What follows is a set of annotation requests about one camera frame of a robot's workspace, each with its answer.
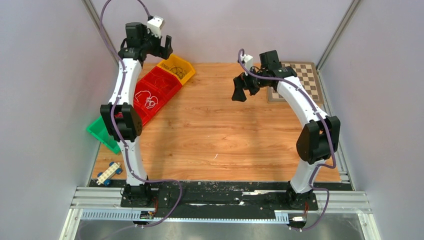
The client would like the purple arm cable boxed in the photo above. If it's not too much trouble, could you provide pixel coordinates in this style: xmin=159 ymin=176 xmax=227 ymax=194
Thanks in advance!
xmin=237 ymin=48 xmax=337 ymax=232
xmin=99 ymin=0 xmax=184 ymax=228

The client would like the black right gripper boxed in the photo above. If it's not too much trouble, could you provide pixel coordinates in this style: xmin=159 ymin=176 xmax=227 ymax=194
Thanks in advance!
xmin=232 ymin=64 xmax=269 ymax=102

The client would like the red plastic bin middle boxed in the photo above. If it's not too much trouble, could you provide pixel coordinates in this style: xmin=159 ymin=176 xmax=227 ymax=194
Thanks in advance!
xmin=134 ymin=80 xmax=167 ymax=117

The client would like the wooden chessboard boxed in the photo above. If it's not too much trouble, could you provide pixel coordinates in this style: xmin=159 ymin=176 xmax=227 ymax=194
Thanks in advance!
xmin=281 ymin=61 xmax=324 ymax=106

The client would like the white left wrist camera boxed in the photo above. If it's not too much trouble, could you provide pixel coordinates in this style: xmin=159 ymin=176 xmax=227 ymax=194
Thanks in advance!
xmin=147 ymin=15 xmax=165 ymax=39

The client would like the white slotted cable duct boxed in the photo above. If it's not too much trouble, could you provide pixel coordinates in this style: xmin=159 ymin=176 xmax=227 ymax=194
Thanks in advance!
xmin=80 ymin=211 xmax=290 ymax=224

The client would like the yellow plastic bin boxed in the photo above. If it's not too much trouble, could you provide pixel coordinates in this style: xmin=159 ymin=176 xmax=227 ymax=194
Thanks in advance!
xmin=156 ymin=53 xmax=196 ymax=85

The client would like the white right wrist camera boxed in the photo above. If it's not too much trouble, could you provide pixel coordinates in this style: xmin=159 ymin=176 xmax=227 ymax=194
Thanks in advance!
xmin=238 ymin=54 xmax=254 ymax=72

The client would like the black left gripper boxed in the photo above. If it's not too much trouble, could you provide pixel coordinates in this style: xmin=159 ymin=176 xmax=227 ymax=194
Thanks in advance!
xmin=140 ymin=26 xmax=173 ymax=60

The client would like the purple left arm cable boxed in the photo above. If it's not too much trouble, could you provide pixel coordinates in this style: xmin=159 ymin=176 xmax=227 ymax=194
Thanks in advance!
xmin=99 ymin=0 xmax=184 ymax=228

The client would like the small white blue toy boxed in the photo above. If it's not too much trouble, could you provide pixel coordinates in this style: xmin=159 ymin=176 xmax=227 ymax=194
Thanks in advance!
xmin=96 ymin=161 xmax=123 ymax=187

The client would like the red plastic bin near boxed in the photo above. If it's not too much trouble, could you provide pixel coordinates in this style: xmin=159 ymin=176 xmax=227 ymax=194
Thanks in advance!
xmin=113 ymin=104 xmax=150 ymax=129

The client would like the red plastic bin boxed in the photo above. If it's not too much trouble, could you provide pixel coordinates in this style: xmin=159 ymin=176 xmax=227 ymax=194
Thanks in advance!
xmin=113 ymin=104 xmax=150 ymax=129
xmin=134 ymin=80 xmax=167 ymax=117
xmin=141 ymin=66 xmax=183 ymax=102

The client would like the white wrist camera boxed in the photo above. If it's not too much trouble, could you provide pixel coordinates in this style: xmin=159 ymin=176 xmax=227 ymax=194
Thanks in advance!
xmin=147 ymin=15 xmax=165 ymax=39
xmin=238 ymin=54 xmax=254 ymax=72

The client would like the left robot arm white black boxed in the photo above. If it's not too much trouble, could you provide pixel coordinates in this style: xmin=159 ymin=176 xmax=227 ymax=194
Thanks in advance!
xmin=100 ymin=16 xmax=173 ymax=207

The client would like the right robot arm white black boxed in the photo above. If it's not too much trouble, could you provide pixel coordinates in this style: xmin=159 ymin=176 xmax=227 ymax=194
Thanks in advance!
xmin=231 ymin=48 xmax=341 ymax=209

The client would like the green plastic bin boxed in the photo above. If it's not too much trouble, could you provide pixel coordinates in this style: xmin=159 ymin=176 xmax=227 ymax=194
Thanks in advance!
xmin=86 ymin=116 xmax=121 ymax=155

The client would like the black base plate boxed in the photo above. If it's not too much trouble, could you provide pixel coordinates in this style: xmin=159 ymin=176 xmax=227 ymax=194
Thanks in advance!
xmin=88 ymin=179 xmax=353 ymax=220

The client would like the aluminium frame rail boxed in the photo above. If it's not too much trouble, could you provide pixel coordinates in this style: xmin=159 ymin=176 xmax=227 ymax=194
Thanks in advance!
xmin=70 ymin=187 xmax=373 ymax=214

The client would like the red plastic bin far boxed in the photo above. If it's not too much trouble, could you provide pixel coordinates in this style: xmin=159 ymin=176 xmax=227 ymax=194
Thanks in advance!
xmin=141 ymin=66 xmax=183 ymax=102

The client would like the white wire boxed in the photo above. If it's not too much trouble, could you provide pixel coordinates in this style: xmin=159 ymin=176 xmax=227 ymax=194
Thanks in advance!
xmin=134 ymin=90 xmax=160 ymax=110

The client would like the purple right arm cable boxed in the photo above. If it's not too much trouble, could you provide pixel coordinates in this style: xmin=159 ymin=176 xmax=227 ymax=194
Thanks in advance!
xmin=237 ymin=48 xmax=337 ymax=232

